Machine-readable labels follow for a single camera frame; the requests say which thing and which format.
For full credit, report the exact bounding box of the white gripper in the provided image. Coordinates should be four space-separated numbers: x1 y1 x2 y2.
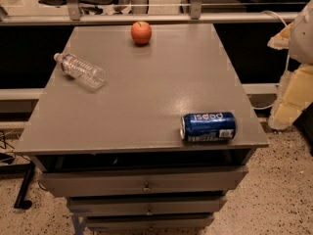
267 0 313 130

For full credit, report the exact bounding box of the grey drawer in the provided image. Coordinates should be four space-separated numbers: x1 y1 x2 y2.
86 213 214 231
68 195 226 216
39 165 247 197

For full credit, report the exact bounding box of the black stand leg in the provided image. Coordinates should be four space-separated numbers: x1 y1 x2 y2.
14 162 35 210

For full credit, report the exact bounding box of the clear plastic water bottle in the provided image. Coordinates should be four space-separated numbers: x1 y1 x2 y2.
54 53 106 91

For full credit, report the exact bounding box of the grey drawer cabinet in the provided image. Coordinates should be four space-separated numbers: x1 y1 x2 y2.
14 23 270 232

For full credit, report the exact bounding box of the blue pepsi can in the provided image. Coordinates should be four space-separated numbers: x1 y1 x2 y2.
180 112 237 142

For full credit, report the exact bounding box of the middle grey drawer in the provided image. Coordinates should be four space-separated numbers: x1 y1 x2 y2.
68 195 226 216

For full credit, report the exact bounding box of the grey metal railing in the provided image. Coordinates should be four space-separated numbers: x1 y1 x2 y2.
0 0 305 25

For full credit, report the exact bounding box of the red apple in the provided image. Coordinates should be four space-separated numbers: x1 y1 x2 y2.
131 22 152 45

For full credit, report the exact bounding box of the white cable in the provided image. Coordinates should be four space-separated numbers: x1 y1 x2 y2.
253 10 291 111

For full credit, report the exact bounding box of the top grey drawer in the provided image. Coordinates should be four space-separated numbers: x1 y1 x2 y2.
39 165 247 197

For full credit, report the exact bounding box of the bottom grey drawer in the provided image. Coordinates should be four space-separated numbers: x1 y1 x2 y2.
86 213 214 231

